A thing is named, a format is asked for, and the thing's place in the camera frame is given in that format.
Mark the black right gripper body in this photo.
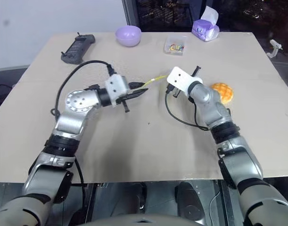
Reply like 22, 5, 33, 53
170, 66, 202, 98

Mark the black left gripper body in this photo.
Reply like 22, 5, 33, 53
115, 81, 133, 114

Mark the round orange bread snack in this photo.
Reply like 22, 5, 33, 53
209, 81, 235, 105

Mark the clear box of colourful clips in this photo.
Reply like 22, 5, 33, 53
163, 35, 189, 57

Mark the purple tissue pack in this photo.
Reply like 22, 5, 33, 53
191, 5, 221, 43

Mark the purple plastic bowl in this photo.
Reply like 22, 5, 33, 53
115, 25, 142, 47

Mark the dark background rack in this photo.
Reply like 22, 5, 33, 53
122, 0, 194, 32

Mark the black handheld remote controller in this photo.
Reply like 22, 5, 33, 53
60, 32, 96, 64

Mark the dark rounded shape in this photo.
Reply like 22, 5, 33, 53
174, 180, 202, 222

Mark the grey robot torso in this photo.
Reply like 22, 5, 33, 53
81, 211, 207, 226

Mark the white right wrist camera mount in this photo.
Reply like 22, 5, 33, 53
166, 66, 204, 95

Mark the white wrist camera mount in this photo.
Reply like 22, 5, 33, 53
104, 74, 131, 108
166, 66, 204, 95

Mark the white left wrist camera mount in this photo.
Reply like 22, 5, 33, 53
104, 74, 131, 108

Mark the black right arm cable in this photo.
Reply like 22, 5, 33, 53
164, 85, 209, 131

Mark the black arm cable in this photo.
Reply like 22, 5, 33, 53
164, 85, 209, 131
50, 60, 117, 118

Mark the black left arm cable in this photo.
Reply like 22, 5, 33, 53
50, 60, 117, 118

